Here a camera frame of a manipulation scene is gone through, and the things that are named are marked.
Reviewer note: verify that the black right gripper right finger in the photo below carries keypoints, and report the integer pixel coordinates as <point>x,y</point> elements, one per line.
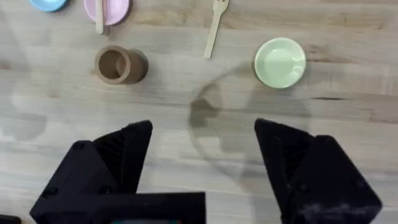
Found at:
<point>314,183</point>

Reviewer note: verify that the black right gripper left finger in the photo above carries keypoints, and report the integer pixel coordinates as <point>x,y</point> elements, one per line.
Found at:
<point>102,168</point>

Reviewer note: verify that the pale green plate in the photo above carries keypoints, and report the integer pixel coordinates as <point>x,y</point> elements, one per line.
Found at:
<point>280,62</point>

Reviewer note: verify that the pink plate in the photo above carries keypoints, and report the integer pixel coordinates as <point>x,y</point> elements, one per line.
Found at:
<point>113,11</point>

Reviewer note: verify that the blue plate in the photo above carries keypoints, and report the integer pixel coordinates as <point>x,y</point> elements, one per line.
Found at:
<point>48,3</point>

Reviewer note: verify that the brown cylindrical cup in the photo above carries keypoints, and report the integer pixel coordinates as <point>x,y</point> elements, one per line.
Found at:
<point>119,64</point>

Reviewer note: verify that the wooden knife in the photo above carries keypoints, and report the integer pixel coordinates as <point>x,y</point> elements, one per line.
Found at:
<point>99,17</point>

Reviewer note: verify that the wooden fork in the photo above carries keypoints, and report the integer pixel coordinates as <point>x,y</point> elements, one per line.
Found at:
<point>214,28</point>

